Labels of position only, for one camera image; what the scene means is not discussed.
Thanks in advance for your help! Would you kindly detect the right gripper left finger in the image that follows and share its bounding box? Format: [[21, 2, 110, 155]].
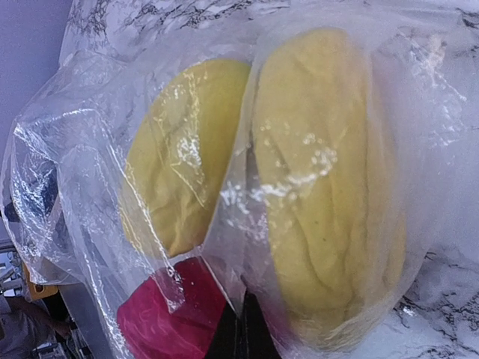
[[207, 304, 243, 359]]

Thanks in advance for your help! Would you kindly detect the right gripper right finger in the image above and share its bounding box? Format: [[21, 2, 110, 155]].
[[242, 292, 281, 359]]

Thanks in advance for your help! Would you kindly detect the clear zip top bag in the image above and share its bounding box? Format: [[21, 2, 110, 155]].
[[1, 1, 478, 358]]

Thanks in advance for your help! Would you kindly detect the fake red pepper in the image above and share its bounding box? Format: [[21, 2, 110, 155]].
[[117, 257, 226, 359]]

